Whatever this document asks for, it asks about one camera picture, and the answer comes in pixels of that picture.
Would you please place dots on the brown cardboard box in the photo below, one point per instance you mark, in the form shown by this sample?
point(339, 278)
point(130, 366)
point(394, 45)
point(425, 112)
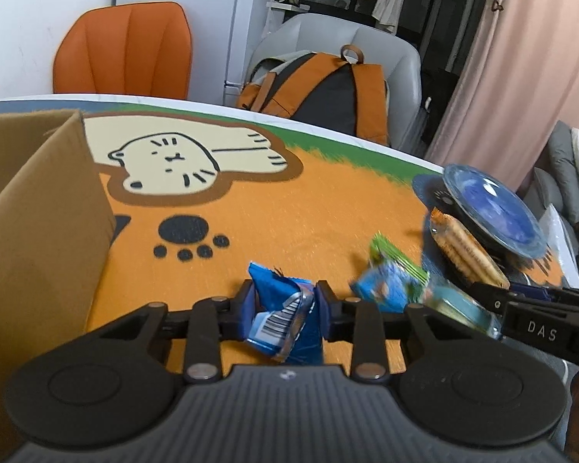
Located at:
point(38, 231)

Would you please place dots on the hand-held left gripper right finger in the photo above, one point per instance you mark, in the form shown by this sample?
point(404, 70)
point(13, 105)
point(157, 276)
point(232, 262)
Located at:
point(324, 309)

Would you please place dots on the glass door metal frame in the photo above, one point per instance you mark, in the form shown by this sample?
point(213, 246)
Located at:
point(448, 9)

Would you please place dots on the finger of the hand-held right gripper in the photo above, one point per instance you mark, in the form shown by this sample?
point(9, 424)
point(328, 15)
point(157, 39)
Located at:
point(555, 294)
point(489, 296)

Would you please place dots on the orange biscuit packet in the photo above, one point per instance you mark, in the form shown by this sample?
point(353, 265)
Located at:
point(463, 248)

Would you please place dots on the grey cushion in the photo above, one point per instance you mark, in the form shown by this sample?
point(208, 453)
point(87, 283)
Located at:
point(562, 164)

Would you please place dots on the grey sofa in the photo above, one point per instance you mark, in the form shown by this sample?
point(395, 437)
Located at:
point(540, 188)

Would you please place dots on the blue round plastic container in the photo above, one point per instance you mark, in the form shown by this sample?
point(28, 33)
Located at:
point(492, 207)

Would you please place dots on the printed cartoon table mat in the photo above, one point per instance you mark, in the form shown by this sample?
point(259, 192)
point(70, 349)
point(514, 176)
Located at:
point(318, 193)

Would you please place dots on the blue and green snack packet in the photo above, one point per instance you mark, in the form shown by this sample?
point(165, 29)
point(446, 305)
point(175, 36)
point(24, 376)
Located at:
point(386, 284)

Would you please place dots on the pink curtain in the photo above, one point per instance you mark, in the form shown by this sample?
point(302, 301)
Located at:
point(526, 58)

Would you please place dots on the orange and grey backpack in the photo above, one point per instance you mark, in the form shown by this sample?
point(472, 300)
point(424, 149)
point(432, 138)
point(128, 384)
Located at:
point(328, 91)

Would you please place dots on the grey chair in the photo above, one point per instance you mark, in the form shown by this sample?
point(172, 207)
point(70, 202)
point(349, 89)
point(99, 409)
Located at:
point(400, 82)

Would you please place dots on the orange chair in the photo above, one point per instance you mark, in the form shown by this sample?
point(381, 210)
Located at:
point(125, 48)

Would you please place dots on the teal biscuit packet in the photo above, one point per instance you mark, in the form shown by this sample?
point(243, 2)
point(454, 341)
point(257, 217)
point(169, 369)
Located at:
point(456, 306)

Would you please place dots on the white plastic bag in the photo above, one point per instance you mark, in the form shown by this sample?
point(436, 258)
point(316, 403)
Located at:
point(555, 231)

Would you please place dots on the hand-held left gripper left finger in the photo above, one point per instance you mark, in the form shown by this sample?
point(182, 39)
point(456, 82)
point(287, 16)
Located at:
point(248, 305)

